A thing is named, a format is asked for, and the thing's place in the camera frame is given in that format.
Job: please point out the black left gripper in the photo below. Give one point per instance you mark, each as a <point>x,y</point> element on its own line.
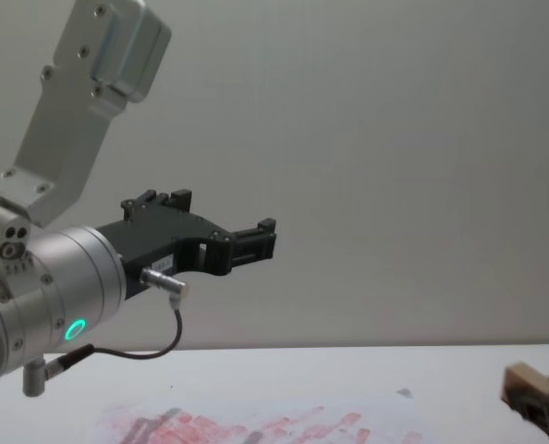
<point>154,236</point>

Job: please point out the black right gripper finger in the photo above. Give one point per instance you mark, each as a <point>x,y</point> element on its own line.
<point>545,411</point>

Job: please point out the beige block eraser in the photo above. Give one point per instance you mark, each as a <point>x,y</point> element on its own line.
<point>528,377</point>

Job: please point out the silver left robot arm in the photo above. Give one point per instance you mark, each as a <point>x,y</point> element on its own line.
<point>71,273</point>

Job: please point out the white table cloth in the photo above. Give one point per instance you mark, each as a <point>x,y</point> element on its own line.
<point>302,374</point>

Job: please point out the paper sheet with red marks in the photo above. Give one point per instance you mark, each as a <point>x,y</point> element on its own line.
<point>265,421</point>

